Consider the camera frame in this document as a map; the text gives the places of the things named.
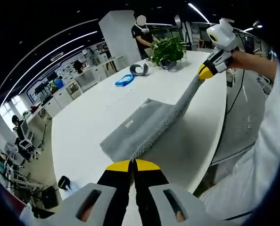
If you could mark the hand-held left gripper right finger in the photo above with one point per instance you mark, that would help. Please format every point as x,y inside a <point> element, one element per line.
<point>154,188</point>

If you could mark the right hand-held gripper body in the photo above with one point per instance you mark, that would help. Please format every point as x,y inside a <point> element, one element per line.
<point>224,35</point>

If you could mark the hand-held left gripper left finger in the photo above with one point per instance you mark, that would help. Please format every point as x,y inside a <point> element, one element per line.
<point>111,186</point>

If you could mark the grey towel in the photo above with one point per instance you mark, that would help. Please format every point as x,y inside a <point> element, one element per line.
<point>135,127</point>

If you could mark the person's right hand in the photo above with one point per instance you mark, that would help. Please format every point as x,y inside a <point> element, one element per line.
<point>240,60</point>

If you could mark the green potted plant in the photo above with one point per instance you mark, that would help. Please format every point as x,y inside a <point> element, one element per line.
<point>168,49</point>

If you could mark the white table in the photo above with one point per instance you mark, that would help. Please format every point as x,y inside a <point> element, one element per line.
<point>83,141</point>

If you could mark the black box on floor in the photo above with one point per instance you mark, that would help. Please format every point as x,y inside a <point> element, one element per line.
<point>50,197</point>

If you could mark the white neck-worn device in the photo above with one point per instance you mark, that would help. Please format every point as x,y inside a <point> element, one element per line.
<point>144,28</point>

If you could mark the blue wipes packet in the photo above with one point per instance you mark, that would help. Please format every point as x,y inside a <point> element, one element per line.
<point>124,80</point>

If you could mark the black and white office chair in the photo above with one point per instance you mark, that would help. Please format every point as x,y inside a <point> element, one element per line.
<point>27,141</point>

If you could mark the white low cabinet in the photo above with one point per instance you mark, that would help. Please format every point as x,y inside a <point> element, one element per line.
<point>60,101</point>

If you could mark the operator in white clothing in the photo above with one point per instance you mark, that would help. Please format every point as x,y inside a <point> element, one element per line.
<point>260,164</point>

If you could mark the blue water barrel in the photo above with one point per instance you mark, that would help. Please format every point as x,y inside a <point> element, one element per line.
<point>60,84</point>

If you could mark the long ceiling light strip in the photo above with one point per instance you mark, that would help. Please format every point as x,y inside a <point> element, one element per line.
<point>50,53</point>
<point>36,68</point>
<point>60,35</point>

